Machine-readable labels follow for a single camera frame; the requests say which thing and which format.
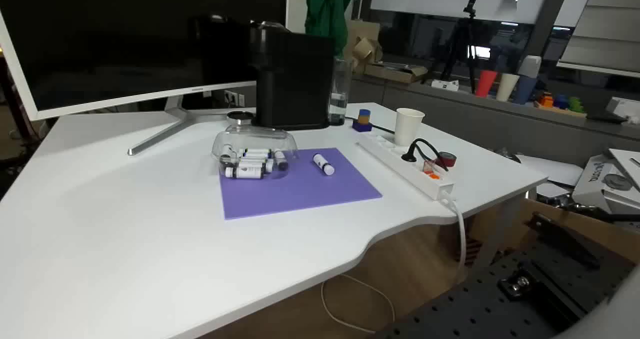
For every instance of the white power strip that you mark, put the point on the white power strip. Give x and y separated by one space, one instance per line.
395 161

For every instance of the stack of cardboard boxes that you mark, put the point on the stack of cardboard boxes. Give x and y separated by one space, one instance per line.
370 54

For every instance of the clear plastic bowl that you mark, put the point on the clear plastic bowl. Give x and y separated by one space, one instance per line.
255 136

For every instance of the tray of toy blocks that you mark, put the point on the tray of toy blocks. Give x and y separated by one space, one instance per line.
560 104

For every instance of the window blind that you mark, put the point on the window blind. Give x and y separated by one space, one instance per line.
607 24

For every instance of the purple mat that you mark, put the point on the purple mat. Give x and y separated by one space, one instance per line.
310 191

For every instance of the wall socket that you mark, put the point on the wall socket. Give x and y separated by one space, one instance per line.
234 98

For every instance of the green cloth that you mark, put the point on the green cloth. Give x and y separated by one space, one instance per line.
327 9

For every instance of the black coffee machine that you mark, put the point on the black coffee machine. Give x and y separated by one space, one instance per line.
292 79

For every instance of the small white box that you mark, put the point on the small white box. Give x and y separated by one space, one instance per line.
445 85

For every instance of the black clamp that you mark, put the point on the black clamp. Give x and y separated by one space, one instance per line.
517 285

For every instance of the stack of white boxes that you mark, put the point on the stack of white boxes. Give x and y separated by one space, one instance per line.
607 184

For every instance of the white paper cup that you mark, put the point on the white paper cup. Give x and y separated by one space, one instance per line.
408 126

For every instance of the camera on tripod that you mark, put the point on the camera on tripod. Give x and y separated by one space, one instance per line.
467 44

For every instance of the heap of small white bottles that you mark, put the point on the heap of small white bottles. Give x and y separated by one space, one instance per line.
250 169

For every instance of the small white bottle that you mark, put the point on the small white bottle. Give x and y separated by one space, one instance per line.
324 164

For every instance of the blue block with yellow top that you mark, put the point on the blue block with yellow top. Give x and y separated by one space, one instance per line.
362 124

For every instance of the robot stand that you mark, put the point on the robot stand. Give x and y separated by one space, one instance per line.
465 309

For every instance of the row of plastic cups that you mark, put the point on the row of plastic cups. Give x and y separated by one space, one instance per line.
506 86

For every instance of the white computer monitor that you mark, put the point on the white computer monitor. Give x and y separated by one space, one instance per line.
125 39

